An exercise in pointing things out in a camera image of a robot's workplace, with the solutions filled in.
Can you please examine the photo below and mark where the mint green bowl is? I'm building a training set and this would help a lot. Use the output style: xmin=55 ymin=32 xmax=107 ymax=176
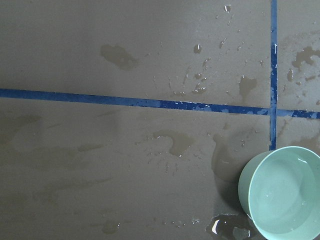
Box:
xmin=238 ymin=146 xmax=320 ymax=240

